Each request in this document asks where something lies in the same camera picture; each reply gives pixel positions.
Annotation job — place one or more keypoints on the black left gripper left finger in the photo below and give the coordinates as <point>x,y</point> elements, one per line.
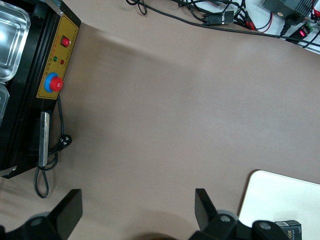
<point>57,222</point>

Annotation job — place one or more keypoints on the black sealing machine yellow panel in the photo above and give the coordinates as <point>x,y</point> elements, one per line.
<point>27,120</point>

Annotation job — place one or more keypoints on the black mains plug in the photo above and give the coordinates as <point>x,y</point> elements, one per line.
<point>290,23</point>

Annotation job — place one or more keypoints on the large shiny metal tray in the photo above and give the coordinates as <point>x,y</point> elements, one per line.
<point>10,37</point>

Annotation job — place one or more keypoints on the small black chocolate box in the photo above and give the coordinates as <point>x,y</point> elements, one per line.
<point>290,230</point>

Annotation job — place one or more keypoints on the small module with red light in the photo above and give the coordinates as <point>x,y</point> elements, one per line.
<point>304,31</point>

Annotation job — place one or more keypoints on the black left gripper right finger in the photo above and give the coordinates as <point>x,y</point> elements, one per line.
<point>215,225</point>

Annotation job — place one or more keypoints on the black power supply box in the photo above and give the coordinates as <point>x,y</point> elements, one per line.
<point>287,6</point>

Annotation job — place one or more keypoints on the beige plastic serving tray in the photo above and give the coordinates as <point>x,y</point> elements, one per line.
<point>282,197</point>

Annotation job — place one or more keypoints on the small shiny metal tray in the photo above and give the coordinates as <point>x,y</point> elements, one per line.
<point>3,105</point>

